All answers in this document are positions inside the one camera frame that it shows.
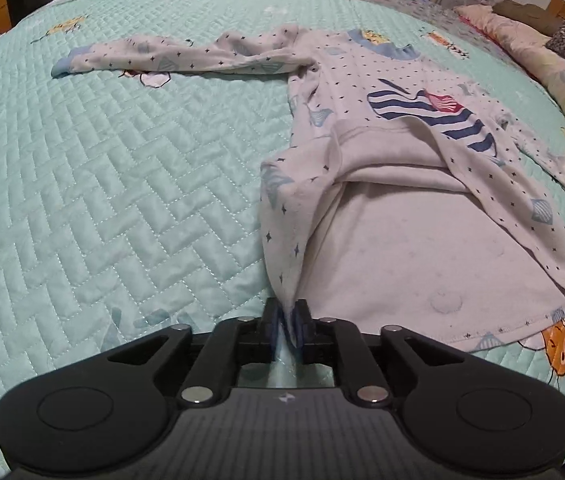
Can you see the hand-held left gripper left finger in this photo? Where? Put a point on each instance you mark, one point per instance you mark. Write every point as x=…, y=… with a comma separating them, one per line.
x=272, y=327

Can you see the olive green garment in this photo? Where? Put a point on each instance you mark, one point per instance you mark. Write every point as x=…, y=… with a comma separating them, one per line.
x=527, y=15

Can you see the white printed pajama top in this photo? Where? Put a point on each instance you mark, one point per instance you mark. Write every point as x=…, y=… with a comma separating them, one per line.
x=387, y=235

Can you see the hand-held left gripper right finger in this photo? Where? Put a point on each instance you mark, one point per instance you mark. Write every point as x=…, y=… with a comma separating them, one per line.
x=302, y=332

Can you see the pink floral pillow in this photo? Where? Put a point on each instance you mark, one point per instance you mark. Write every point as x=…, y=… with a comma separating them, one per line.
x=527, y=55

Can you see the green quilted bedspread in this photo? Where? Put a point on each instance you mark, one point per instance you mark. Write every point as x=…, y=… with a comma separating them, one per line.
x=112, y=160

